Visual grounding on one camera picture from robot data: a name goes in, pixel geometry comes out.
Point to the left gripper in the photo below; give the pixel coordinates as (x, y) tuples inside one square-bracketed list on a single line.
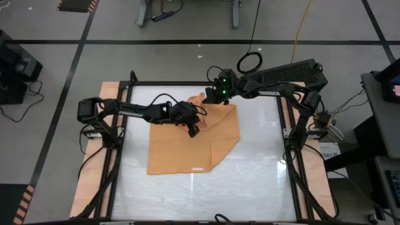
[(184, 113)]

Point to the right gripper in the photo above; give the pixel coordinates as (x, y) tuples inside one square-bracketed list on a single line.
[(226, 86)]

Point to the orange waffle-weave towel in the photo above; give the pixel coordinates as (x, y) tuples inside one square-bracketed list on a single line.
[(175, 150)]

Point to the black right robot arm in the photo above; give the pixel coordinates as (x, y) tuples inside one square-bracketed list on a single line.
[(272, 92)]

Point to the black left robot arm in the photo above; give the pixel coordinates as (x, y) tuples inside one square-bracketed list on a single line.
[(131, 112)]

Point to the grey desk leg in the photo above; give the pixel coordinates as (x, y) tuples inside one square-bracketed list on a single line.
[(236, 14), (143, 12)]

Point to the silver mounting plate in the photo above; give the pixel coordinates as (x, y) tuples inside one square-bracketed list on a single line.
[(289, 132)]

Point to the black power strip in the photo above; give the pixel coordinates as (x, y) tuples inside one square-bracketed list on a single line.
[(162, 16)]

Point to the black power adapter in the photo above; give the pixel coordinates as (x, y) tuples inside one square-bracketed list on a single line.
[(323, 118)]

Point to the white paper label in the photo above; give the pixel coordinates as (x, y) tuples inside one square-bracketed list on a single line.
[(331, 153)]

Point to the grey side desk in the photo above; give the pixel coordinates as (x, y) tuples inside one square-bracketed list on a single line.
[(381, 118)]

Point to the black screen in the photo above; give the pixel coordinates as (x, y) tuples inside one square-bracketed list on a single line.
[(392, 84)]

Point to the black orange-striped floor mat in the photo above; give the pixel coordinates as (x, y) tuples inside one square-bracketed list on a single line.
[(12, 203), (75, 5)]

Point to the black floor equipment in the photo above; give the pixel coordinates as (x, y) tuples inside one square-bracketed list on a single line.
[(15, 65)]

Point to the black keyboard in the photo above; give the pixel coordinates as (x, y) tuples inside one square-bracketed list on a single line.
[(394, 187)]

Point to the black table frame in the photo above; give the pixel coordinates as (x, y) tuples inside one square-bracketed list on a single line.
[(187, 83)]

